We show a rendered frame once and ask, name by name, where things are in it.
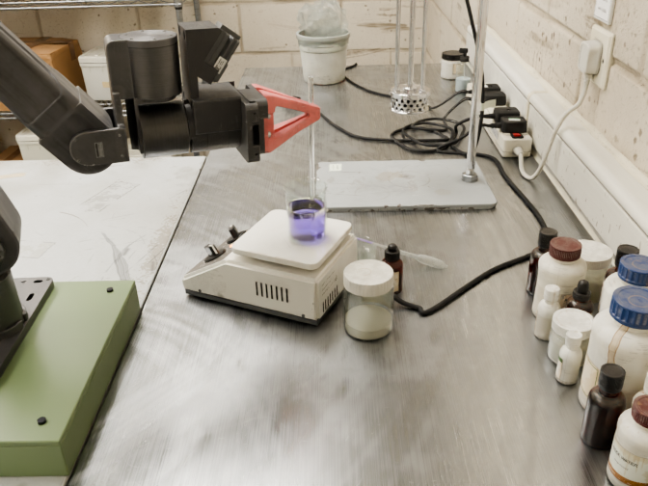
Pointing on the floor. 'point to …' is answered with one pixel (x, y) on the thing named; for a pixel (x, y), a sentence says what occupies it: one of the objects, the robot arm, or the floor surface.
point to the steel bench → (201, 449)
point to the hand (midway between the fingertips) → (311, 112)
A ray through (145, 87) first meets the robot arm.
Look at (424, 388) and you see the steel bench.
